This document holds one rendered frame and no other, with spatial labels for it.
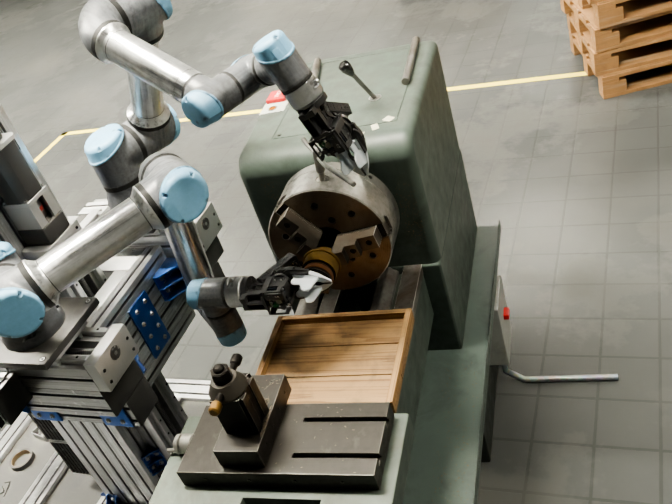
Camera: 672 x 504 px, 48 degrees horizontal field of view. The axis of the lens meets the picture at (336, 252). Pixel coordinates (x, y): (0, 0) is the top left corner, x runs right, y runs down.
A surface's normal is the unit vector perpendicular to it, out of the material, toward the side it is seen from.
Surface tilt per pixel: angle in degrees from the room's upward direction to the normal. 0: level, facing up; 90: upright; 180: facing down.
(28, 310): 91
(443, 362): 0
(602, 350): 0
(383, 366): 0
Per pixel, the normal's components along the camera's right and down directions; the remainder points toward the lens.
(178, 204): 0.61, 0.31
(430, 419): -0.27, -0.78
